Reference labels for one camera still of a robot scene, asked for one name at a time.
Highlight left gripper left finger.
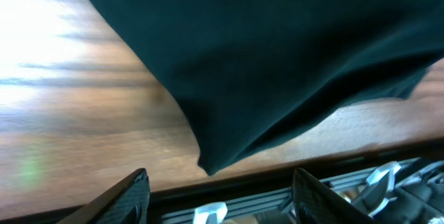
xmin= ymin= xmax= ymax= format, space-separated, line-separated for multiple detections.
xmin=57 ymin=169 xmax=150 ymax=224

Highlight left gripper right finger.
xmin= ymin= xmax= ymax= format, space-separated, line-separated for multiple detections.
xmin=292 ymin=169 xmax=375 ymax=224

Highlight black t-shirt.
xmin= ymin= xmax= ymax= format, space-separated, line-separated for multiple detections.
xmin=89 ymin=0 xmax=443 ymax=175

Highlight right white rail clip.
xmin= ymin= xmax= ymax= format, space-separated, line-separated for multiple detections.
xmin=351 ymin=162 xmax=402 ymax=217

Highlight white rail clip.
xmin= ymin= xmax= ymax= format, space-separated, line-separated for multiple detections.
xmin=193 ymin=202 xmax=228 ymax=224
xmin=351 ymin=162 xmax=402 ymax=217

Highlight left white rail clip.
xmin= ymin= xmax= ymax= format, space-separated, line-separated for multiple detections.
xmin=193 ymin=202 xmax=228 ymax=224

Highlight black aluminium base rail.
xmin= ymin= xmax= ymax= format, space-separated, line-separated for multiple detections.
xmin=0 ymin=137 xmax=444 ymax=224

